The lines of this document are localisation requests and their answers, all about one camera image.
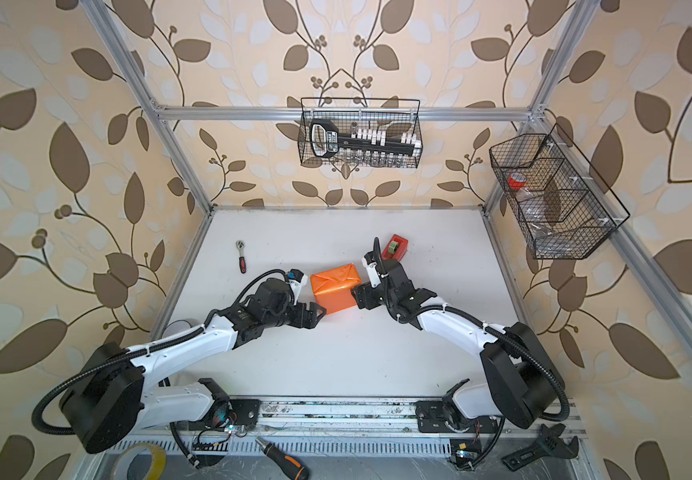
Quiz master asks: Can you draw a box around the red cap plastic bottle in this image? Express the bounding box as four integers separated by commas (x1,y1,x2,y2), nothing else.
507,172,552,235

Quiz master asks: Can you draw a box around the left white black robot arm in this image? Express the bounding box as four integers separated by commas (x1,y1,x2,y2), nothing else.
31,269,327,469

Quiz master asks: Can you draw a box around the red tape dispenser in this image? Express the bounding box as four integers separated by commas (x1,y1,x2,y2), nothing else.
382,234,409,261

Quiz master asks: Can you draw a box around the red handled ratchet wrench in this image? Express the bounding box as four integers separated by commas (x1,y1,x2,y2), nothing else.
236,240,247,274

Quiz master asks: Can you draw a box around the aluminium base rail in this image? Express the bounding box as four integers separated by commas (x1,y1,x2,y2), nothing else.
88,395,587,438

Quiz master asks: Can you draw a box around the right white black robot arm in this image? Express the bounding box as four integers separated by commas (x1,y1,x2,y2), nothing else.
352,239,571,471

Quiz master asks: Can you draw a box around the right black wire basket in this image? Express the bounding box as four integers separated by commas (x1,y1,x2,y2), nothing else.
489,124,630,260

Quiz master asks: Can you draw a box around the yellowish packing tape roll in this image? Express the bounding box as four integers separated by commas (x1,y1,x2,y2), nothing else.
110,442,168,480

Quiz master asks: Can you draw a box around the orange black screwdriver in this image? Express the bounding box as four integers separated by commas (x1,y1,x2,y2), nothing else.
255,437,311,480

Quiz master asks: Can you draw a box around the grey duct tape roll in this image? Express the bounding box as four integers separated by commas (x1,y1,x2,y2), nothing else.
162,319,201,338

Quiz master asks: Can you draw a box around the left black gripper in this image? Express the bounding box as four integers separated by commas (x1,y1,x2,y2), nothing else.
264,296,330,330

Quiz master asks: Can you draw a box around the black wire basket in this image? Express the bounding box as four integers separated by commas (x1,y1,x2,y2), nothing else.
295,96,424,169
489,124,630,260

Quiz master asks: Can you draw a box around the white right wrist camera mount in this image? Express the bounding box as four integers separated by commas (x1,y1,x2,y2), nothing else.
362,252,381,288

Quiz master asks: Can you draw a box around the black socket set holder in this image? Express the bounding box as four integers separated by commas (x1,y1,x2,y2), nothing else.
308,119,423,159

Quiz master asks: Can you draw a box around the back black wire basket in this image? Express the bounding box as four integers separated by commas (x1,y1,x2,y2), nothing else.
295,96,424,169

